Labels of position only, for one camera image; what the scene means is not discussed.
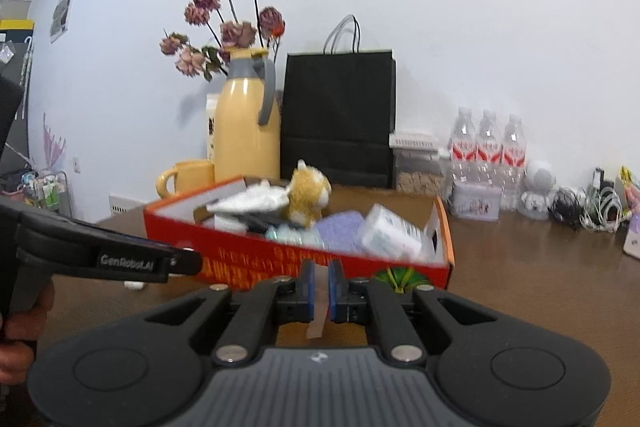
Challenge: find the clear cereal container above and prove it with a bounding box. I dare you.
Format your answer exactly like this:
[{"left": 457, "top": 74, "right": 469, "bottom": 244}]
[{"left": 390, "top": 132, "right": 448, "bottom": 196}]

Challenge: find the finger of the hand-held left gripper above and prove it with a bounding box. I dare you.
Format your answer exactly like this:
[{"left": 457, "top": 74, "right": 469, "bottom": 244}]
[{"left": 115, "top": 234, "right": 203, "bottom": 283}]

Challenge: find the black board with yellow top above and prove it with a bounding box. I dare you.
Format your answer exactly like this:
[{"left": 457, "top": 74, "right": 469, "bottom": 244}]
[{"left": 0, "top": 19, "right": 36, "bottom": 108}]

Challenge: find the black cable bundle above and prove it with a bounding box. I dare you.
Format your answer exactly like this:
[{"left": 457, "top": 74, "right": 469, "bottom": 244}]
[{"left": 550, "top": 187, "right": 583, "bottom": 230}]

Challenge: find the white cable bundle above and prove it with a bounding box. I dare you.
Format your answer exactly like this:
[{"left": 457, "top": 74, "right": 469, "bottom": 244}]
[{"left": 580, "top": 187, "right": 626, "bottom": 233}]

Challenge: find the small printed tin box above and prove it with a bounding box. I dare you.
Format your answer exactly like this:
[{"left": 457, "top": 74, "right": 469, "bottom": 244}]
[{"left": 450, "top": 183, "right": 502, "bottom": 222}]

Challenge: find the person's left hand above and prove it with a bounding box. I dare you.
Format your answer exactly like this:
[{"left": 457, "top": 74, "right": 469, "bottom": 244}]
[{"left": 0, "top": 281, "right": 55, "bottom": 385}]

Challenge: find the thin beige strip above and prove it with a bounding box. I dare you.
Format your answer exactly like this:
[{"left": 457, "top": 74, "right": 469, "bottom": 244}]
[{"left": 307, "top": 302, "right": 326, "bottom": 340}]

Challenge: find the wall poster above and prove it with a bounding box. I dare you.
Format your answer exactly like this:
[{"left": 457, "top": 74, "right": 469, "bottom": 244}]
[{"left": 50, "top": 0, "right": 77, "bottom": 44}]

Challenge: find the black paper bag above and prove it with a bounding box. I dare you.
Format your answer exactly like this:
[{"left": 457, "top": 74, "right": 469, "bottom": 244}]
[{"left": 280, "top": 14, "right": 397, "bottom": 189}]

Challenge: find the red cardboard box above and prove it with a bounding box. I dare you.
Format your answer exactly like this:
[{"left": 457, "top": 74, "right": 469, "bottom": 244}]
[{"left": 143, "top": 175, "right": 455, "bottom": 292}]

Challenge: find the clear cotton swab container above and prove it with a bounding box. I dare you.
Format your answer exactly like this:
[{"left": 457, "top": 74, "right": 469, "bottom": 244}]
[{"left": 357, "top": 204, "right": 436, "bottom": 264}]

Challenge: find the colourful snack packet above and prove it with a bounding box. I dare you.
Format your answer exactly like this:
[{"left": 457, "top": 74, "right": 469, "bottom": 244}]
[{"left": 620, "top": 166, "right": 640, "bottom": 212}]

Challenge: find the yellow mug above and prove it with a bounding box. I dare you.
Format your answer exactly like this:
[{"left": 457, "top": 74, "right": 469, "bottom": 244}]
[{"left": 156, "top": 160, "right": 216, "bottom": 199}]

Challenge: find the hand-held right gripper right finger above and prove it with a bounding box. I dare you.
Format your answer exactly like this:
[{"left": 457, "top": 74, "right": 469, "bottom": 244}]
[{"left": 327, "top": 259, "right": 498, "bottom": 365}]

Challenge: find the white cloth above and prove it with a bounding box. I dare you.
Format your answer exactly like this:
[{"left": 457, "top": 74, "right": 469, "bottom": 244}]
[{"left": 205, "top": 184, "right": 291, "bottom": 214}]

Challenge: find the orange and white plush toy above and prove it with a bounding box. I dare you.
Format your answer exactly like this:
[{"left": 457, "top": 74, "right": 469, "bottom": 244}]
[{"left": 285, "top": 159, "right": 333, "bottom": 228}]

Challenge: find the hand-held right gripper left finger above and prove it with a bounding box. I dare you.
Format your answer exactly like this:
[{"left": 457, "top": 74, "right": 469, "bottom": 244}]
[{"left": 145, "top": 259, "right": 317, "bottom": 365}]

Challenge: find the purple tissue pack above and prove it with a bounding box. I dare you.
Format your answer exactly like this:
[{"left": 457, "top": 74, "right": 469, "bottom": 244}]
[{"left": 622, "top": 212, "right": 640, "bottom": 260}]

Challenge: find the wire rack with small goods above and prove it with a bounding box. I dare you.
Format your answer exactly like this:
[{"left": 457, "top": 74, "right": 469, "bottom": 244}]
[{"left": 20, "top": 169, "right": 73, "bottom": 220}]

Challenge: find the white robot figurine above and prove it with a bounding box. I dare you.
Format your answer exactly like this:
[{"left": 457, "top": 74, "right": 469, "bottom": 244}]
[{"left": 517, "top": 159, "right": 558, "bottom": 220}]

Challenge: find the dried rose bouquet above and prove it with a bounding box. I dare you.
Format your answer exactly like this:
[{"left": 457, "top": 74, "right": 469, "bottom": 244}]
[{"left": 160, "top": 0, "right": 286, "bottom": 82}]

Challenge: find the clear water bottle red label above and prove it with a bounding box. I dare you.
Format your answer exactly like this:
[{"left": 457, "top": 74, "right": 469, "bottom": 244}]
[
  {"left": 450, "top": 107, "right": 479, "bottom": 188},
  {"left": 501, "top": 114, "right": 527, "bottom": 210},
  {"left": 477, "top": 109, "right": 503, "bottom": 188}
]

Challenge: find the purple checked cloth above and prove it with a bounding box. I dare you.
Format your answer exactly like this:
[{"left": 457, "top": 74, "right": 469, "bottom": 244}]
[{"left": 317, "top": 212, "right": 373, "bottom": 253}]

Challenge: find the yellow thermos jug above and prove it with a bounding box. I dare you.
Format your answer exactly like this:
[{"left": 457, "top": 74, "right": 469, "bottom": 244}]
[{"left": 214, "top": 48, "right": 281, "bottom": 182}]

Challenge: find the white milk carton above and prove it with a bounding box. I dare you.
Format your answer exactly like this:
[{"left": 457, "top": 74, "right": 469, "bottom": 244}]
[{"left": 206, "top": 93, "right": 221, "bottom": 160}]

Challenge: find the purple wall decal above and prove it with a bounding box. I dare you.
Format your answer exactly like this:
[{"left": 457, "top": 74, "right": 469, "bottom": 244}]
[{"left": 41, "top": 112, "right": 68, "bottom": 170}]

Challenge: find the clear plastic bag bundle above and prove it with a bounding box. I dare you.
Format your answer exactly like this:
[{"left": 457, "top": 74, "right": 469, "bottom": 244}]
[{"left": 265, "top": 227, "right": 321, "bottom": 249}]

